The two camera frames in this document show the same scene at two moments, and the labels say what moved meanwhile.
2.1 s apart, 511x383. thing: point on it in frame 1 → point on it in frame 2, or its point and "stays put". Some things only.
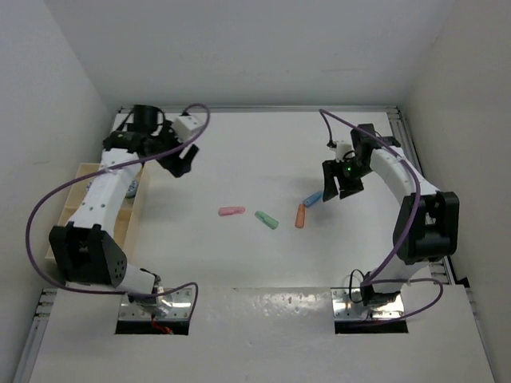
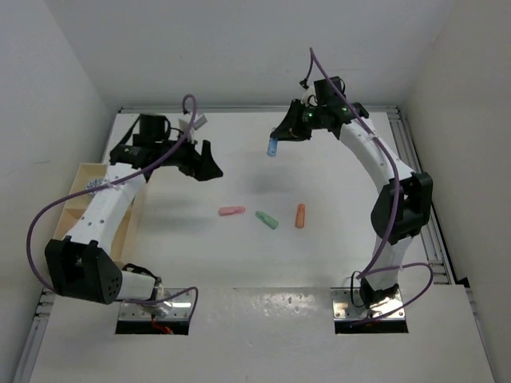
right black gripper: x=331 y=169 → x=291 y=129
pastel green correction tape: x=268 y=221 stays put
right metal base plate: x=347 y=304 stays put
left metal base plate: x=175 y=305 stays put
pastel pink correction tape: x=230 y=211 stays put
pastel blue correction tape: x=313 y=199 → x=271 y=148
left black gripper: x=177 y=165 → x=206 y=168
